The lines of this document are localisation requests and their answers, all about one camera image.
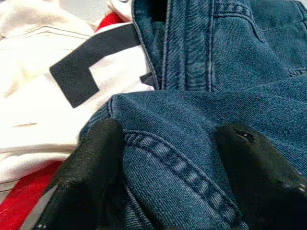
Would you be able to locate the white garment with black print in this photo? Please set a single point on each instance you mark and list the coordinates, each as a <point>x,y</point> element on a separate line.
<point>36,95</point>

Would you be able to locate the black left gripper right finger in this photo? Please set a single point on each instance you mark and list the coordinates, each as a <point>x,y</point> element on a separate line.
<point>263,187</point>

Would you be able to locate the blue denim jacket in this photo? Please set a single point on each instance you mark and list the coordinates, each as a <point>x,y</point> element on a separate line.
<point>192,107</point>

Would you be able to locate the red garment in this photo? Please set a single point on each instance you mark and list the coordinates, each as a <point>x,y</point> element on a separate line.
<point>21,198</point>

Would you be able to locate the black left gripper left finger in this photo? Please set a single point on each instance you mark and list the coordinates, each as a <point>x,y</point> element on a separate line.
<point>86,179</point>

